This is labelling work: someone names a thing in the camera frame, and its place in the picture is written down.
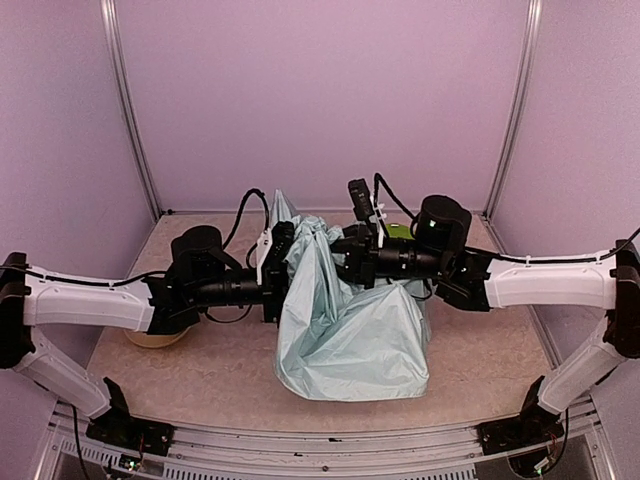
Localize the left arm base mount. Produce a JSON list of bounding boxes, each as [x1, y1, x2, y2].
[[86, 377, 175, 457]]

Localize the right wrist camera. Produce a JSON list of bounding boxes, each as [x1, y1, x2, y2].
[[348, 178, 374, 222]]

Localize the right aluminium frame post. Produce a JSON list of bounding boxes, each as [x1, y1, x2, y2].
[[483, 0, 544, 223]]

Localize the green plate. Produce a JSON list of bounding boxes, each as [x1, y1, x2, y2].
[[386, 223, 413, 239]]

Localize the mint green folding umbrella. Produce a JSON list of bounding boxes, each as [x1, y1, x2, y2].
[[270, 189, 431, 402]]

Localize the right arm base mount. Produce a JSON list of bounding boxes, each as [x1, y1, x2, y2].
[[476, 376, 565, 455]]

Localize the left camera cable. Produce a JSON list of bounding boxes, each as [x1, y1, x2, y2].
[[222, 187, 274, 251]]

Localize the aluminium front rail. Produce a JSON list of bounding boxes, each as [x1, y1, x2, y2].
[[29, 414, 621, 480]]

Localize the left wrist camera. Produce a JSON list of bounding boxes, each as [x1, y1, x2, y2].
[[269, 221, 295, 262]]

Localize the aluminium frame post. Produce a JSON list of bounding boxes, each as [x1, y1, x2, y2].
[[483, 0, 544, 223], [100, 0, 163, 222]]

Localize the beige plate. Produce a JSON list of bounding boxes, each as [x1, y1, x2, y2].
[[123, 327, 191, 349]]

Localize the right camera cable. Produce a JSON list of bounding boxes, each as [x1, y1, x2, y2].
[[373, 172, 416, 221]]

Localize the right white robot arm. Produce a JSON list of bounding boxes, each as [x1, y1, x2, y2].
[[331, 193, 639, 419]]

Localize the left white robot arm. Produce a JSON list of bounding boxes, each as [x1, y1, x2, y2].
[[1, 221, 294, 423]]

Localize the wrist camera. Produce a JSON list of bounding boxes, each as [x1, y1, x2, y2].
[[269, 221, 295, 262], [348, 178, 374, 222]]

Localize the camera cable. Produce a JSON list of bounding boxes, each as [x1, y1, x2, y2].
[[373, 172, 416, 221], [222, 187, 274, 251]]

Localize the left aluminium frame post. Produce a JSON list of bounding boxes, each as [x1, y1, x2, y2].
[[100, 0, 163, 222]]

